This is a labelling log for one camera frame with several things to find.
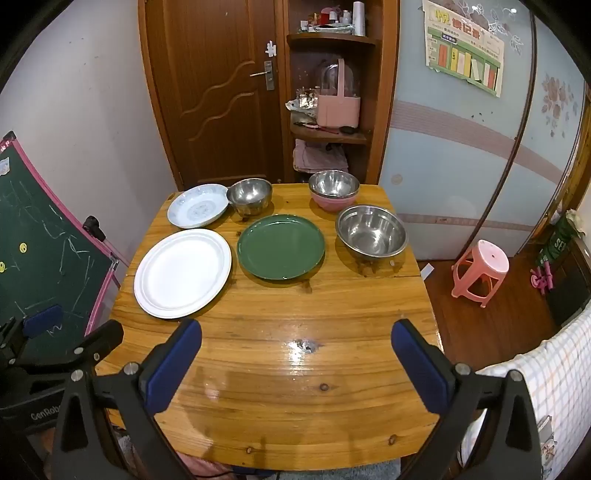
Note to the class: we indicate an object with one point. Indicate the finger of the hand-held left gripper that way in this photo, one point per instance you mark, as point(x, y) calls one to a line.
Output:
point(44, 319)
point(99, 341)

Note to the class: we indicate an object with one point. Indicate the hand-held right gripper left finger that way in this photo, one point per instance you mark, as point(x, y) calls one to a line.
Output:
point(175, 364)

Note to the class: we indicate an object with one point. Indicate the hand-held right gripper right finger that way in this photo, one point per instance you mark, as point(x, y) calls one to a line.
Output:
point(420, 369)

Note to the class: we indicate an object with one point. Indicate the white plate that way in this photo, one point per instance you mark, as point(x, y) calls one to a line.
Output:
point(182, 272)

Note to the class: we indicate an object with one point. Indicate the large steel bowl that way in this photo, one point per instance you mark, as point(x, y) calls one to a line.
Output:
point(371, 230)

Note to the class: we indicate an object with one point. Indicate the green plate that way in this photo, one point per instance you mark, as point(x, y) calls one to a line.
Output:
point(280, 247)

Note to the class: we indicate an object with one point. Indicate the blue patterned plate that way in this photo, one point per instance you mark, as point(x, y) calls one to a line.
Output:
point(196, 205)

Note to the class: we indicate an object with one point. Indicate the small steel bowl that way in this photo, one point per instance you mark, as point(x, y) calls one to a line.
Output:
point(249, 194)

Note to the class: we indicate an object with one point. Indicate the pink bowl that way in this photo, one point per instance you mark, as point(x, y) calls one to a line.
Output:
point(332, 204)

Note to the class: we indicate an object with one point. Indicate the medium steel bowl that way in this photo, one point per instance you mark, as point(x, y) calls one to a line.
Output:
point(333, 183)

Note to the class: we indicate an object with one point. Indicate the white paper slip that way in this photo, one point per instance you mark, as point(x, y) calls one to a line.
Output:
point(427, 271)

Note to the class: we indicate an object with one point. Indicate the black clamp knob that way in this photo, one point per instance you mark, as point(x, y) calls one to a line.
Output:
point(92, 226)

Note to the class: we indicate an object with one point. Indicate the pink plastic stool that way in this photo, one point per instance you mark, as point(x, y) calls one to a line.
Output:
point(489, 258)

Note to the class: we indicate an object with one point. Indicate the white checked cloth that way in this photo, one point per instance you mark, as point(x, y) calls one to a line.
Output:
point(563, 369)

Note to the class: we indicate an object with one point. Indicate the pink toy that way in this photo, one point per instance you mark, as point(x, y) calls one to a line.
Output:
point(540, 279)

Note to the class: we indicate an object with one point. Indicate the dark wooden cabinet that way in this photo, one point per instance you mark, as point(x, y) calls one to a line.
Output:
point(570, 295)

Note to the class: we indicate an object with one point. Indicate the green bag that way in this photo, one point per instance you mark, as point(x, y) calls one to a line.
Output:
point(556, 242)

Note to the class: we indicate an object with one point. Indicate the light blue sliding wardrobe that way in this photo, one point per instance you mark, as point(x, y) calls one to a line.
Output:
point(438, 138)

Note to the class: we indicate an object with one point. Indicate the pink cloth pile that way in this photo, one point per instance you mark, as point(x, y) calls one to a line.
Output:
point(318, 159)

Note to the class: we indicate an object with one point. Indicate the black brush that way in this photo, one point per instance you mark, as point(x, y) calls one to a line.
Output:
point(346, 130)

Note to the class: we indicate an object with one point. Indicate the pink basket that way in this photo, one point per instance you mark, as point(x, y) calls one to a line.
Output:
point(337, 110)

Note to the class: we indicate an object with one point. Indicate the brown wooden door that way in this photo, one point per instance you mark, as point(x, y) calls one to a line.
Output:
point(207, 92)

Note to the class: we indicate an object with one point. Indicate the brown wooden shelf unit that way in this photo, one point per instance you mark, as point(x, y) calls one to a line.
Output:
point(385, 92)

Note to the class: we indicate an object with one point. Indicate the silver foil packets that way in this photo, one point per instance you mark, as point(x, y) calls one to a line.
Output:
point(300, 104)

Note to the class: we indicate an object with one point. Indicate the clear plastic dome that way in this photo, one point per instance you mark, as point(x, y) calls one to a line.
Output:
point(328, 76)

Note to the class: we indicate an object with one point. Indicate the white door hook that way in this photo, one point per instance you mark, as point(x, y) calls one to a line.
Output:
point(270, 47)

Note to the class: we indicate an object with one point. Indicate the white paper roll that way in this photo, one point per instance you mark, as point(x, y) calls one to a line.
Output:
point(359, 18)

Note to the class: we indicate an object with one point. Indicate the red jar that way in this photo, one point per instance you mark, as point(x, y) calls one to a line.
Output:
point(328, 14)

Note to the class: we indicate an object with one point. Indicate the green chalkboard with pink frame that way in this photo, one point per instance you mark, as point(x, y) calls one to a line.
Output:
point(41, 240)

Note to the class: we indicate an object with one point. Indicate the wall poster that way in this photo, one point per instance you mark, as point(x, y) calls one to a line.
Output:
point(461, 46)

